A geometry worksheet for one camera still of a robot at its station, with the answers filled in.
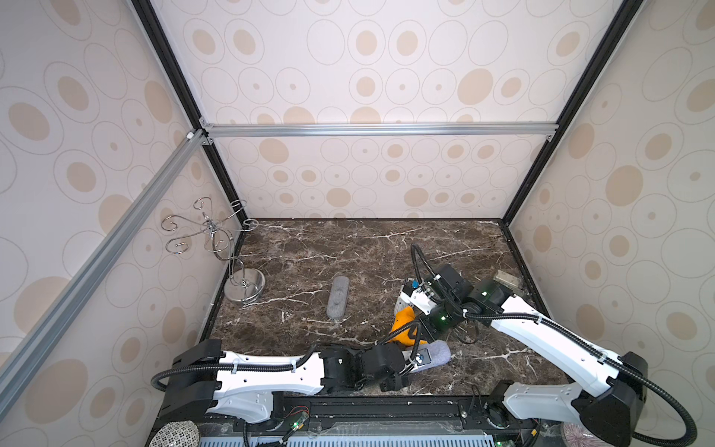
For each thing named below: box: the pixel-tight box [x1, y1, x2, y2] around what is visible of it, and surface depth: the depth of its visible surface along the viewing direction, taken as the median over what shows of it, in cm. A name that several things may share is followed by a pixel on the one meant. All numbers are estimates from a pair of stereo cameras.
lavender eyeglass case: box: [410, 339, 452, 374], surface depth 69 cm
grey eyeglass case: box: [325, 275, 351, 320], surface depth 95 cm
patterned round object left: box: [148, 419, 201, 447], surface depth 70 cm
